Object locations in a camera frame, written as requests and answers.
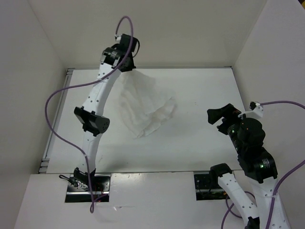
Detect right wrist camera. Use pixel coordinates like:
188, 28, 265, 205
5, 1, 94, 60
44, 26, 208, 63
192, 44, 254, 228
238, 101, 264, 119

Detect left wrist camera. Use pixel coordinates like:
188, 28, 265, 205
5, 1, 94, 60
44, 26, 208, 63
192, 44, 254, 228
114, 33, 140, 57

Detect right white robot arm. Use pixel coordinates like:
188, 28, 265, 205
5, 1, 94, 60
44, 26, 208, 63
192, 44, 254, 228
207, 102, 290, 229

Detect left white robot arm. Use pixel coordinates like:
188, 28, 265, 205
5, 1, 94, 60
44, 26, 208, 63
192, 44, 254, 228
73, 44, 136, 191

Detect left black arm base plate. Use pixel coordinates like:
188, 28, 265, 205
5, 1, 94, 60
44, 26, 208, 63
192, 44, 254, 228
59, 174, 111, 203

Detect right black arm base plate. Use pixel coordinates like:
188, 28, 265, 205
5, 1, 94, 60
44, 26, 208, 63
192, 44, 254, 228
193, 171, 228, 201

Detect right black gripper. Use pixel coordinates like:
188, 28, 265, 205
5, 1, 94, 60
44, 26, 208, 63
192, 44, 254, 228
206, 102, 245, 152

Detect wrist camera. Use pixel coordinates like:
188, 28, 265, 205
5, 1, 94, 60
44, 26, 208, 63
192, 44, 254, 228
114, 33, 140, 57
238, 101, 264, 119

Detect white pleated skirt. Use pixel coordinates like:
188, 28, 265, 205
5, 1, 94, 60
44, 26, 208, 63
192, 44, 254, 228
118, 70, 177, 138

